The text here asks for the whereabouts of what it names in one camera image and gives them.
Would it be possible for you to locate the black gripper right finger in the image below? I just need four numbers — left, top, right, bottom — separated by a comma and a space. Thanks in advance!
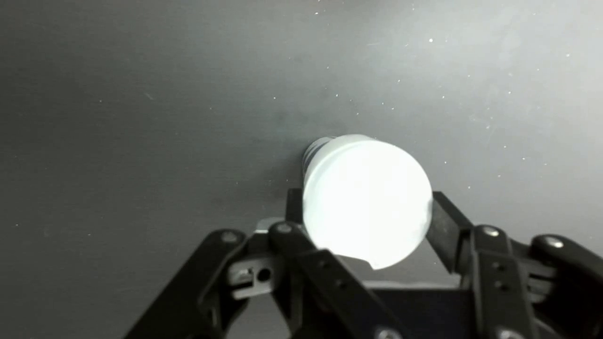
425, 191, 603, 339

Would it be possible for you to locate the white aerosol spray bottle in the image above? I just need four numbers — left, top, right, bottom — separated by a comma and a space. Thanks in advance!
304, 136, 336, 166

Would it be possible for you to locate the white plastic cup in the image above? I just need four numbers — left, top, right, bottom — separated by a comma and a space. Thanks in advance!
302, 132, 436, 272

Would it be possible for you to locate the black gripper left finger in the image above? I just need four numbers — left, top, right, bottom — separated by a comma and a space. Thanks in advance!
125, 187, 411, 339

